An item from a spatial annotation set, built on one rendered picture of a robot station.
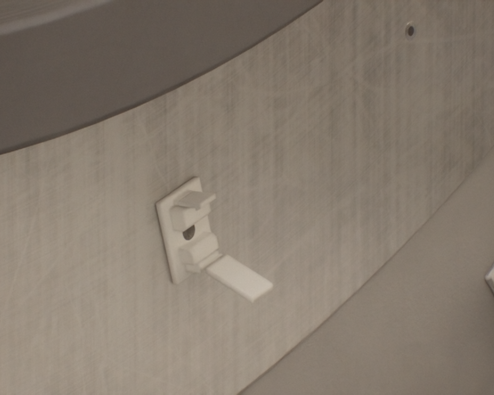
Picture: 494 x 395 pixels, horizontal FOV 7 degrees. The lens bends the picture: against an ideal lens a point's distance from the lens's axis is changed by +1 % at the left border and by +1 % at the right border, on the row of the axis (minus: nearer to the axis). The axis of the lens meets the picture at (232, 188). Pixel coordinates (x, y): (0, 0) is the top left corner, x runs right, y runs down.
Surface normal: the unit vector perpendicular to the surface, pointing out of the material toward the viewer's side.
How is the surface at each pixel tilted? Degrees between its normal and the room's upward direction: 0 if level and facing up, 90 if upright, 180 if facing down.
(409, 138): 90
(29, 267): 90
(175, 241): 90
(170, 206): 90
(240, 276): 31
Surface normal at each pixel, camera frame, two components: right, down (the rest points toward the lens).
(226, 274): 0.17, -0.76
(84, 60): 0.77, 0.11
